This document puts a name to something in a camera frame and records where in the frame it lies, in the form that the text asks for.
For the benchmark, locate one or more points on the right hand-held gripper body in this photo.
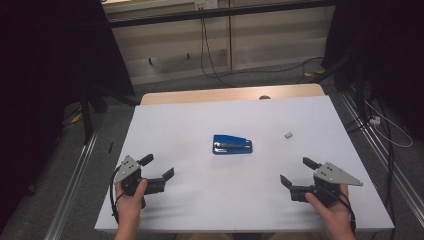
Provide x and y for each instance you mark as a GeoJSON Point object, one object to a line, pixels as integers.
{"type": "Point", "coordinates": [333, 175]}

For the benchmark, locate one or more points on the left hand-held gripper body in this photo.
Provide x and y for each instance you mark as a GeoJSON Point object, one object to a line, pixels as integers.
{"type": "Point", "coordinates": [126, 170]}

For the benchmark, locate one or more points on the small grey staple block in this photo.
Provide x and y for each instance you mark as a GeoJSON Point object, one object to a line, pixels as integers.
{"type": "Point", "coordinates": [288, 135]}

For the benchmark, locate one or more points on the blue stapler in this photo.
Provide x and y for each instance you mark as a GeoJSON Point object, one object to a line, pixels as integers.
{"type": "Point", "coordinates": [231, 146]}

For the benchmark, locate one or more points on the person's left hand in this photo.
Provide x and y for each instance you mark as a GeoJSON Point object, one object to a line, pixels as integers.
{"type": "Point", "coordinates": [128, 208]}

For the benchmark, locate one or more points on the person's right hand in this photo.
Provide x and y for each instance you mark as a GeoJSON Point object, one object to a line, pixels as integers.
{"type": "Point", "coordinates": [335, 218]}

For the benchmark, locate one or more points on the small black floor object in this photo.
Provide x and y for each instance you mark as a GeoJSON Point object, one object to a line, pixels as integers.
{"type": "Point", "coordinates": [110, 147]}

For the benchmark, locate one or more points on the black metal stand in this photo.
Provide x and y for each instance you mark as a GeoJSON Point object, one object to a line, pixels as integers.
{"type": "Point", "coordinates": [359, 93]}
{"type": "Point", "coordinates": [87, 120]}

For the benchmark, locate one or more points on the white power plug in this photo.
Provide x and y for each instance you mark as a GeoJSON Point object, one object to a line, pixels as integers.
{"type": "Point", "coordinates": [375, 120]}

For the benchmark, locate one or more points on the yellow floor tape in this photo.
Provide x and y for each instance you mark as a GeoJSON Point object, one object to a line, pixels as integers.
{"type": "Point", "coordinates": [316, 72]}
{"type": "Point", "coordinates": [76, 118]}

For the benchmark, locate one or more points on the light wooden table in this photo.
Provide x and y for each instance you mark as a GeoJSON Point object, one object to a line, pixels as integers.
{"type": "Point", "coordinates": [216, 94]}

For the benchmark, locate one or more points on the small black peg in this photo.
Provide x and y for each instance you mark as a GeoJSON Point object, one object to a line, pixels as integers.
{"type": "Point", "coordinates": [150, 61]}

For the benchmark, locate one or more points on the light wooden cabinet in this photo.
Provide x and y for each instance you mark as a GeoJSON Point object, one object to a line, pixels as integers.
{"type": "Point", "coordinates": [266, 40]}

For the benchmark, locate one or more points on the black curtain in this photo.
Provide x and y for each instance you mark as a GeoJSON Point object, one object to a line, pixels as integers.
{"type": "Point", "coordinates": [40, 66]}
{"type": "Point", "coordinates": [393, 50]}

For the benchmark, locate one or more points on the black horizontal metal bar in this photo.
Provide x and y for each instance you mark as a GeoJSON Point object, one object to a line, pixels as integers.
{"type": "Point", "coordinates": [216, 13]}

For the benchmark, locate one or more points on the aluminium floor rail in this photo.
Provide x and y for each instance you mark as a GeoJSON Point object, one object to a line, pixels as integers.
{"type": "Point", "coordinates": [71, 190]}
{"type": "Point", "coordinates": [383, 156]}

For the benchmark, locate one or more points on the white wall socket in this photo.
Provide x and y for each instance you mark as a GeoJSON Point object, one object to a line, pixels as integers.
{"type": "Point", "coordinates": [206, 4]}

